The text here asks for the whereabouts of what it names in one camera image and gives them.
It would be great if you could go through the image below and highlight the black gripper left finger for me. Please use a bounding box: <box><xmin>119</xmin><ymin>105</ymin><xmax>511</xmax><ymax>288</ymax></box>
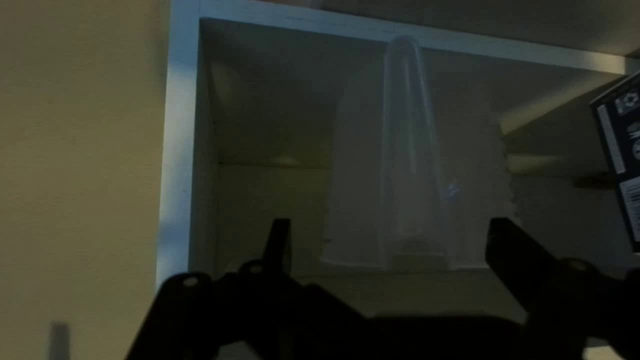
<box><xmin>124</xmin><ymin>217</ymin><xmax>376</xmax><ymax>360</ymax></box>

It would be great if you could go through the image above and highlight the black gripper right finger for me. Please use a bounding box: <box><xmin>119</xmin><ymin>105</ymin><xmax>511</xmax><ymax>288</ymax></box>
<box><xmin>484</xmin><ymin>217</ymin><xmax>640</xmax><ymax>360</ymax></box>

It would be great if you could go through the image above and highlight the clear transparent jar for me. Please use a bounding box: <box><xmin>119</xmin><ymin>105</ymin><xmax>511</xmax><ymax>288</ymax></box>
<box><xmin>318</xmin><ymin>35</ymin><xmax>517</xmax><ymax>274</ymax></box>

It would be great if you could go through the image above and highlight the white two-tier shelf unit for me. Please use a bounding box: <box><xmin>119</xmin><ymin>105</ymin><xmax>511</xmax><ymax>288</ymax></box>
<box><xmin>155</xmin><ymin>0</ymin><xmax>640</xmax><ymax>318</ymax></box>

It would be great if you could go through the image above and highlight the black and white box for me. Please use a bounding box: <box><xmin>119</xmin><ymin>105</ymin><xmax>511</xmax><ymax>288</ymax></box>
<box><xmin>588</xmin><ymin>70</ymin><xmax>640</xmax><ymax>254</ymax></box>

